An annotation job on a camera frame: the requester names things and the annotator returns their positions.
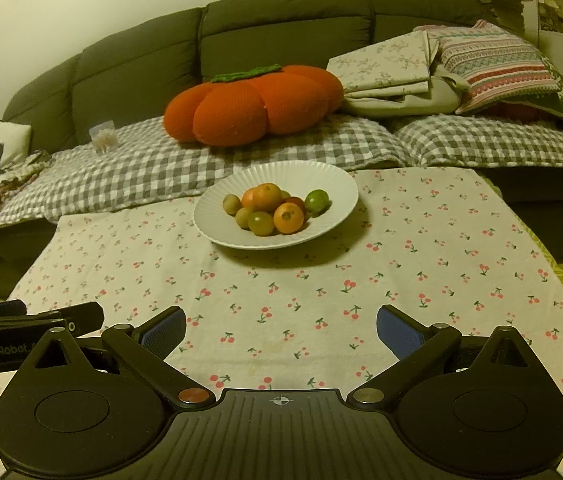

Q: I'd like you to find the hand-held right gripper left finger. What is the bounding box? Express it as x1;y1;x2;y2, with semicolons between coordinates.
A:
26;306;213;406

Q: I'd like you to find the white embroidered pillow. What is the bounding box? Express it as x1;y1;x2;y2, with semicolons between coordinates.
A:
0;120;33;192

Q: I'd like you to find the folded floral sheet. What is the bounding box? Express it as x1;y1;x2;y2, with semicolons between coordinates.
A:
326;30;443;100

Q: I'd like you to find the grey checked blanket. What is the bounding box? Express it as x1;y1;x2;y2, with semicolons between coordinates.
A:
0;112;563;239

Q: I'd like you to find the white ribbed plate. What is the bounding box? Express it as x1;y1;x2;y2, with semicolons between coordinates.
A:
193;161;360;251

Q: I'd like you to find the grey-green sofa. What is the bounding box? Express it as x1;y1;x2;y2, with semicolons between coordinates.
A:
0;0;563;301

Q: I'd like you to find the white hair claw clip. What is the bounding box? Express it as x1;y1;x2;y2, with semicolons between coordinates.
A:
89;121;117;154

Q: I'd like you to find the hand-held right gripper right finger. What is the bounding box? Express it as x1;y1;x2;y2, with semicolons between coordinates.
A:
351;304;535;405

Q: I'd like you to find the ruffled floral cloth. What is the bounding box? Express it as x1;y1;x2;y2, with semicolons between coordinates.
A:
0;150;53;242

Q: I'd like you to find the green lime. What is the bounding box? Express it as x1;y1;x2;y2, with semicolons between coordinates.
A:
304;189;333;217

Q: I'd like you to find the cherry print cloth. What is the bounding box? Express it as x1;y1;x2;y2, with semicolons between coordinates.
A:
0;167;563;480

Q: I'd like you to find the folded grey-green cloth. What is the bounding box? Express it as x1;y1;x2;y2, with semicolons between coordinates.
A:
341;72;470;119

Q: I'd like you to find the striped knit cushion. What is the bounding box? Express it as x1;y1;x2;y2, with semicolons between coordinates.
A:
414;20;563;116

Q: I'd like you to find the orange pumpkin cushion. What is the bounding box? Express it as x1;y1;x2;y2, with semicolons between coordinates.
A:
163;63;345;148

